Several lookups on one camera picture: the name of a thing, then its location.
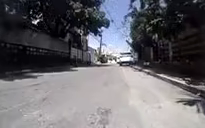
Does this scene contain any row of trees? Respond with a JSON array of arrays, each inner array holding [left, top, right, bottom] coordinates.
[[0, 0, 111, 38], [124, 0, 205, 61]]

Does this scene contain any dark slatted fence wall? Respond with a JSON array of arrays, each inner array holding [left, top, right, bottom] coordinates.
[[136, 19, 205, 73]]

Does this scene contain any pole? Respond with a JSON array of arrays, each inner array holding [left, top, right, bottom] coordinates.
[[98, 33, 103, 58]]

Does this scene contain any raised concrete pavement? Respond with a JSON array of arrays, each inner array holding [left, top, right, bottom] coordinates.
[[0, 64, 78, 82], [129, 64, 205, 101]]

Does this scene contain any white vehicle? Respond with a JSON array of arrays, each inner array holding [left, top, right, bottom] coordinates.
[[118, 51, 135, 67]]

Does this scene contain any building with pale gate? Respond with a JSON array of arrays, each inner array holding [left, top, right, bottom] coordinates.
[[68, 28, 98, 66]]

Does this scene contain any grey concrete road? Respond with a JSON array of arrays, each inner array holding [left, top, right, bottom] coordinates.
[[0, 63, 205, 128]]

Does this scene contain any dark boundary wall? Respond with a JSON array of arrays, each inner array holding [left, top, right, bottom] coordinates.
[[0, 23, 71, 73]]

